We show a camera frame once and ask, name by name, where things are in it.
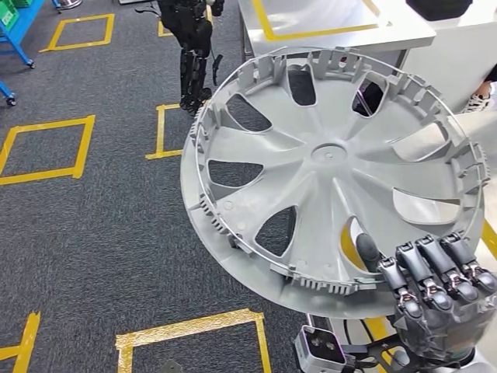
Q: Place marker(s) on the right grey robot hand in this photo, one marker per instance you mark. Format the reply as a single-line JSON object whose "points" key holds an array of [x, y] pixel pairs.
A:
{"points": [[443, 319]]}

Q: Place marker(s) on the person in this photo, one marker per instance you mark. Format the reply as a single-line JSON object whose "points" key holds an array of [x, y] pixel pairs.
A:
{"points": [[477, 100]]}

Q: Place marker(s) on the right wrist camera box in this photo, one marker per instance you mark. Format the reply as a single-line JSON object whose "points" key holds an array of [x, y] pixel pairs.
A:
{"points": [[318, 350]]}

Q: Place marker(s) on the black bag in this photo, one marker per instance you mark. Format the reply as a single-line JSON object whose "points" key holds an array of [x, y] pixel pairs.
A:
{"points": [[439, 9]]}

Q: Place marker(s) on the chrome stanchion post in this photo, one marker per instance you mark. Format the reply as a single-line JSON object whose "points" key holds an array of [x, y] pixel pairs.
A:
{"points": [[69, 3]]}

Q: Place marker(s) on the black humanoid robot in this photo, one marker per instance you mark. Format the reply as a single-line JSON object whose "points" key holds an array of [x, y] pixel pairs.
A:
{"points": [[190, 31]]}

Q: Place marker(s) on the grey plastic wheel hubcap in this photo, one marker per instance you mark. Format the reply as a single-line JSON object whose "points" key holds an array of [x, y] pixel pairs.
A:
{"points": [[329, 154]]}

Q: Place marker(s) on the yellow table tape outline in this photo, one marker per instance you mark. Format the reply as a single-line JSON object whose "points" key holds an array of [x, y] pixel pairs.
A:
{"points": [[311, 35]]}

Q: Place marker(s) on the steel top table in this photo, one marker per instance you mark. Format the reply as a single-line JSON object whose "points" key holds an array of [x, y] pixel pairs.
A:
{"points": [[329, 26]]}

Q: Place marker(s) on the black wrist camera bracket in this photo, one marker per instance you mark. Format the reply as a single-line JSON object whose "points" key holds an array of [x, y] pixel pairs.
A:
{"points": [[372, 355]]}

